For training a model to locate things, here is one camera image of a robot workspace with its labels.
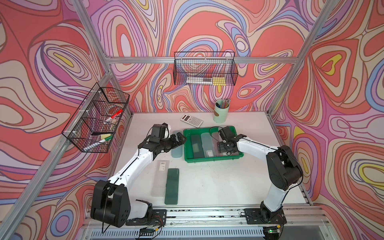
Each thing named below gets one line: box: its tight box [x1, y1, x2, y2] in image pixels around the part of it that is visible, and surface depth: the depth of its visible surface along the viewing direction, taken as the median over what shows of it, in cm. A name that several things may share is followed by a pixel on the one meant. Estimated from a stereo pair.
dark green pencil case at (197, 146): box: [190, 134, 205, 159], surface depth 101 cm
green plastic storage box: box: [183, 127, 244, 163], surface depth 100 cm
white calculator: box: [180, 113, 204, 128], surface depth 117 cm
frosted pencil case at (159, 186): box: [150, 160, 170, 198], surface depth 87 cm
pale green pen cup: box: [213, 99, 230, 124], surface depth 111 cm
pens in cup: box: [215, 99, 231, 109], surface depth 107 cm
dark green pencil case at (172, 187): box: [164, 168, 180, 205], surface depth 86 cm
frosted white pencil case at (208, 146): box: [201, 132, 216, 158], surface depth 100 cm
